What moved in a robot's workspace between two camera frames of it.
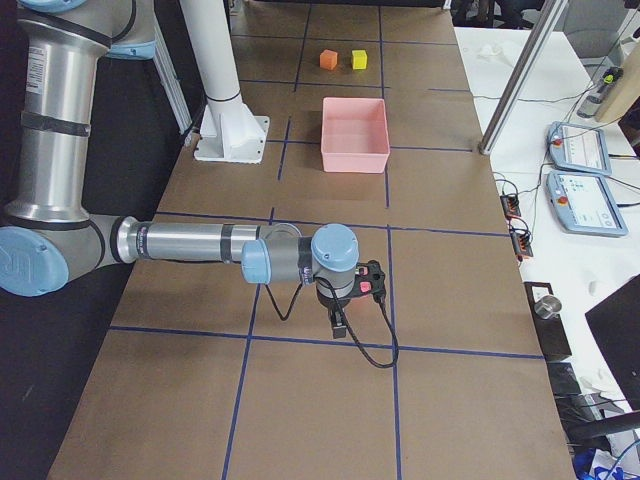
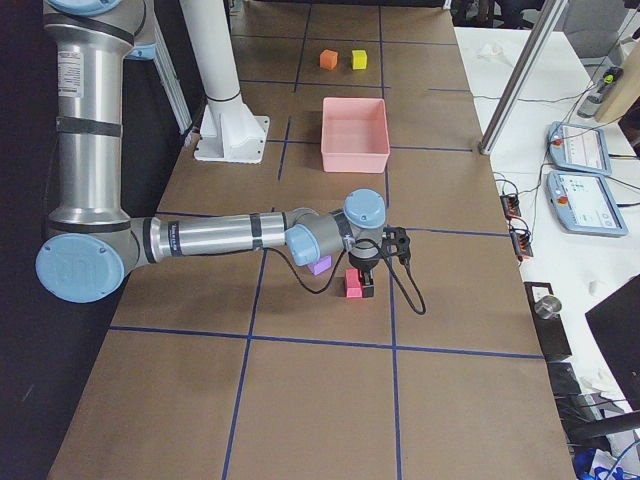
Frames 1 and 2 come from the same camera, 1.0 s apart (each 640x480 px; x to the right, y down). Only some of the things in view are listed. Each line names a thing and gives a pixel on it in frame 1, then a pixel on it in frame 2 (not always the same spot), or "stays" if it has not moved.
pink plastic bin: [354, 135] stays
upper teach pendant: [579, 148] stays
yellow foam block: [359, 59] stays
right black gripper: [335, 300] to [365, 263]
